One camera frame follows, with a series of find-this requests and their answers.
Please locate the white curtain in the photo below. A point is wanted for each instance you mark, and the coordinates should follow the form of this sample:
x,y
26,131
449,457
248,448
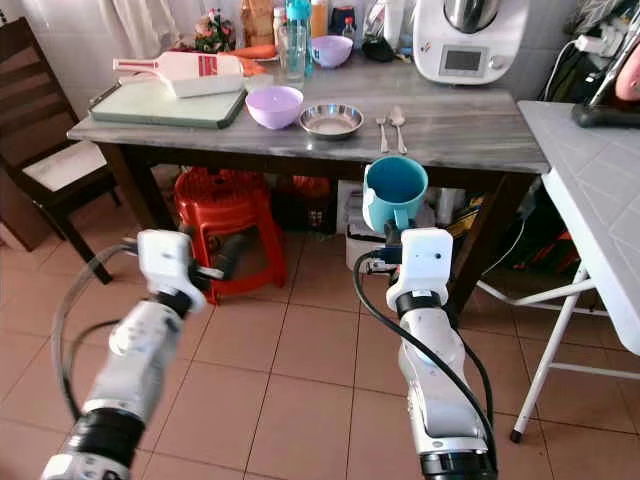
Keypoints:
x,y
140,25

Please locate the steel fork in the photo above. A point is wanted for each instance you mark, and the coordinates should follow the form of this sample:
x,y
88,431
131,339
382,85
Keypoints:
x,y
382,132

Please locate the black tablet stand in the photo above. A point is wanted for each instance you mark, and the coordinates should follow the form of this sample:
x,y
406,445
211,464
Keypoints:
x,y
605,112

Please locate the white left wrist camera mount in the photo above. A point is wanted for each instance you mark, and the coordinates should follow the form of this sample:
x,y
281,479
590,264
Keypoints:
x,y
165,265

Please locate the orange carrot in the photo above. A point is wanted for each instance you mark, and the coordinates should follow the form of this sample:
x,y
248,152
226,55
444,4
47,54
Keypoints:
x,y
255,51

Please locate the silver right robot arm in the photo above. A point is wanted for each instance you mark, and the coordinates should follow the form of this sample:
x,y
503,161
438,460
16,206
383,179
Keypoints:
x,y
435,390

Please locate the blue water bottle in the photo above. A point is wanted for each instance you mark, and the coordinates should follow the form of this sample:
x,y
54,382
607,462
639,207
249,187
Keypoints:
x,y
298,40

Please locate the teal ceramic mug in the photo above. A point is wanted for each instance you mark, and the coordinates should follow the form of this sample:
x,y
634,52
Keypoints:
x,y
395,188

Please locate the white kitchen cooking machine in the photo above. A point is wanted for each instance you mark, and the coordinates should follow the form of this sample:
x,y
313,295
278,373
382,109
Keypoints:
x,y
470,45

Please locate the steel spoon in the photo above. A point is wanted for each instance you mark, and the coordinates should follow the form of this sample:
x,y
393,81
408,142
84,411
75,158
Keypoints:
x,y
398,120

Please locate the orange jar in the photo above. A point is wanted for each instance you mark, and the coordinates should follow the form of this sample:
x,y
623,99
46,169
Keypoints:
x,y
257,22

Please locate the red plastic stool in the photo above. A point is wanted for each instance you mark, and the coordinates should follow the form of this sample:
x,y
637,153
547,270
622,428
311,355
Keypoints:
x,y
225,205

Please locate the dark wooden chair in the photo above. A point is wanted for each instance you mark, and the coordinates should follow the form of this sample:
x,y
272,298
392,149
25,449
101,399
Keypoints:
x,y
25,90

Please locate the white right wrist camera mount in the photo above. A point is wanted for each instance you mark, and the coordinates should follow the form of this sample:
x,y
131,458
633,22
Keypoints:
x,y
425,260

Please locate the steel dish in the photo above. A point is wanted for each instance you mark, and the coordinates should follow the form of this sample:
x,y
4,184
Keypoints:
x,y
330,122

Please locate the white folding table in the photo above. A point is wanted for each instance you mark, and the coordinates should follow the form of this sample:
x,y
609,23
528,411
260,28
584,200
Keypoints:
x,y
595,190

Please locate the black pouch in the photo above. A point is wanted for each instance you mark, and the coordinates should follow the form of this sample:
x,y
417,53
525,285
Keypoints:
x,y
378,49

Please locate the white pink paddle board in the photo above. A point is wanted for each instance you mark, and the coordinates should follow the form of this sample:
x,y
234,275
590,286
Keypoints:
x,y
180,68

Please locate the green cutting board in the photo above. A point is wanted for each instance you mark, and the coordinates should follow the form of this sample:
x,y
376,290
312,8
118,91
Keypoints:
x,y
160,108

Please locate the white storage box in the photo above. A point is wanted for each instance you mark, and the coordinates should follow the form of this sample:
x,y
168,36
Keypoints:
x,y
360,240

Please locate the small flower plant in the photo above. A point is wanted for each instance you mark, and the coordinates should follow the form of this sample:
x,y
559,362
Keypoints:
x,y
215,33

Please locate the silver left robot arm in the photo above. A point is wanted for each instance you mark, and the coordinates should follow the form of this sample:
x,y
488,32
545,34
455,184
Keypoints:
x,y
135,375

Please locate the grey marble dining table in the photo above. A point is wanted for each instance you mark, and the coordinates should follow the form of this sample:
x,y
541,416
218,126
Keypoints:
x,y
460,130

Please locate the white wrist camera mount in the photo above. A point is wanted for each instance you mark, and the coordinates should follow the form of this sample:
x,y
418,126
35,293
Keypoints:
x,y
425,260
165,265

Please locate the large purple plastic bowl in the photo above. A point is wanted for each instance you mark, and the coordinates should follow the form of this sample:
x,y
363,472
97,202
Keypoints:
x,y
274,108

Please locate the small purple plastic bowl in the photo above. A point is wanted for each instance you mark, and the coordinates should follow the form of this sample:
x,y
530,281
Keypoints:
x,y
331,52

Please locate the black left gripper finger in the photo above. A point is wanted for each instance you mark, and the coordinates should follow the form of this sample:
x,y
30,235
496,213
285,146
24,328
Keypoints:
x,y
229,255

